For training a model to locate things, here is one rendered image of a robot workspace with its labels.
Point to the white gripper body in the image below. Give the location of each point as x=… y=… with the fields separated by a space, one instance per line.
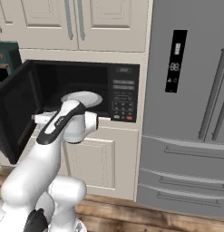
x=40 y=117

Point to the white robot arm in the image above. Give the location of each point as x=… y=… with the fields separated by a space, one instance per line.
x=31 y=169

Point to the black microwave door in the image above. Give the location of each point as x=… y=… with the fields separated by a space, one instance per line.
x=13 y=114

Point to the white round microwave plate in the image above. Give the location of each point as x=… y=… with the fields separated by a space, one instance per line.
x=86 y=97

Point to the black built-in microwave oven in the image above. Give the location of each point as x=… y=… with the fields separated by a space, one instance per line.
x=124 y=90

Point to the teal toaster oven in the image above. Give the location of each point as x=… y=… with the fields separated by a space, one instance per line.
x=7 y=57

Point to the grey steel fridge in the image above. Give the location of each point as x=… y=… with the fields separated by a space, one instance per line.
x=189 y=120

